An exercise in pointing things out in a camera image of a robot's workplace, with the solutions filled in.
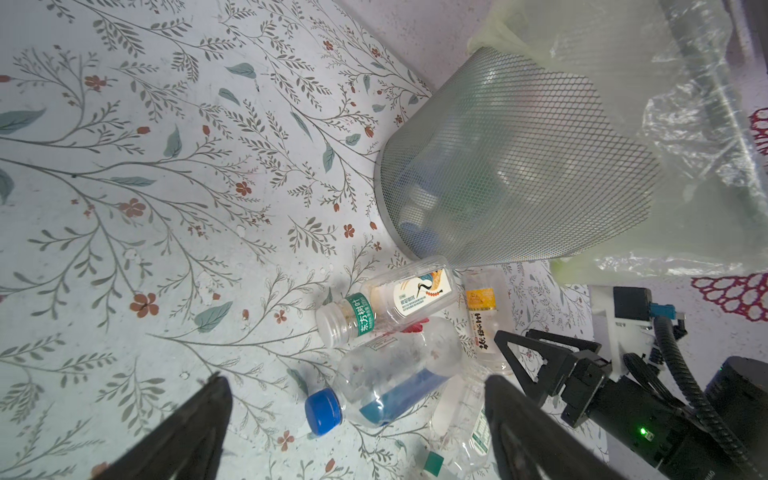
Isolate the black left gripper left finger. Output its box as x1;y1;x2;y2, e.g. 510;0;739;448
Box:
96;374;233;479

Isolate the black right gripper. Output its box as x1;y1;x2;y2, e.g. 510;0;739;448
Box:
494;329;767;479

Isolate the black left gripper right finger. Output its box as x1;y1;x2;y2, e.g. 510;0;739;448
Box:
485;375;621;479

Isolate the small bottle yellow label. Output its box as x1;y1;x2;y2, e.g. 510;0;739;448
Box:
463;268;515;374

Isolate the grey mesh waste bin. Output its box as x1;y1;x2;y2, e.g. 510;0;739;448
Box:
374;48;660;267

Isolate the green plastic bin liner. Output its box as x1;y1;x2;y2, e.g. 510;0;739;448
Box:
468;1;767;285

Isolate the clear bottle green label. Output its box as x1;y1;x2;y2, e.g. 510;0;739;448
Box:
417;366;492;479

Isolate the crushed clear bottle blue cap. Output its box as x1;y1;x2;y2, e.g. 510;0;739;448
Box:
305;316;464;436

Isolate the small bottle green cap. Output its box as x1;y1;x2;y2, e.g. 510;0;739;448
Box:
315;256;459;348

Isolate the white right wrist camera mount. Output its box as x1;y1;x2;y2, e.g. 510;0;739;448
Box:
588;285;687;381

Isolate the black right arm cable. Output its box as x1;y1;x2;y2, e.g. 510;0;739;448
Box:
623;315;763;480

